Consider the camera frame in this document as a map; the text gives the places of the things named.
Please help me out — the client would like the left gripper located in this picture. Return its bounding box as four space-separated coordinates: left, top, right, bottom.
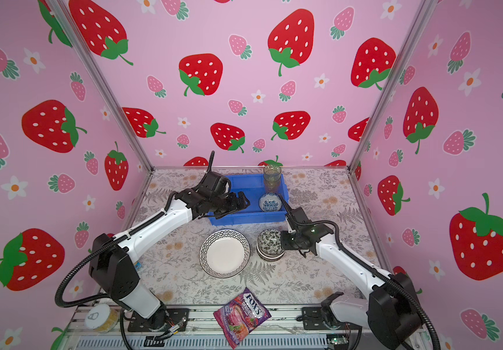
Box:
210 190 252 218

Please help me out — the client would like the white bowl with orange outside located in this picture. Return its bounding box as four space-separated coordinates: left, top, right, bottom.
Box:
257 251 284 262

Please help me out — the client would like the yellow transparent cup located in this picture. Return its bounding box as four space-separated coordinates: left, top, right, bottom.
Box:
263 174 282 193

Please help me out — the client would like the blue patterned bowl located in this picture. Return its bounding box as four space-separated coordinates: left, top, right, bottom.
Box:
258 192 283 212

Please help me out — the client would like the pink transparent cup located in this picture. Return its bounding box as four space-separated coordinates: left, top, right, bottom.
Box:
265 182 281 195

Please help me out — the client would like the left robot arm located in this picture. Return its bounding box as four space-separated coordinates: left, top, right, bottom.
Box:
55 188 250 330

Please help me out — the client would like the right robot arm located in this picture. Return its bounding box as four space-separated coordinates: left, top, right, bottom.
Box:
282 218 441 349

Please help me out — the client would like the blue plastic bin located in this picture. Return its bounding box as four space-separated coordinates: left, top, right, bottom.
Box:
209 174 286 226

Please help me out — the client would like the white plate with patterned rim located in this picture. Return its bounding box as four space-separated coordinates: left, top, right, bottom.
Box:
199 229 251 279

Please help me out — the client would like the purple Fox's candy bag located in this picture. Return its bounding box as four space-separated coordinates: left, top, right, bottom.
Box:
213 287 271 349

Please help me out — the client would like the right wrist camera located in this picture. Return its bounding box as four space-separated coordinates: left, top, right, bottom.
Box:
286 207 312 231

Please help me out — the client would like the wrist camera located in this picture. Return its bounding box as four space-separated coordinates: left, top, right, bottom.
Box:
200 171 231 195
286 207 312 231

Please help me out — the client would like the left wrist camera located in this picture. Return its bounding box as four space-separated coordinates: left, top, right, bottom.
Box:
200 171 231 195

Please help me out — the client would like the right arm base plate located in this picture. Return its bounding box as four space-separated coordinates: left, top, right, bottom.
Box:
296 306 350 331

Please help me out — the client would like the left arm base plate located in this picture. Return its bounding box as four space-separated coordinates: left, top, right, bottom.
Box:
127 308 190 333

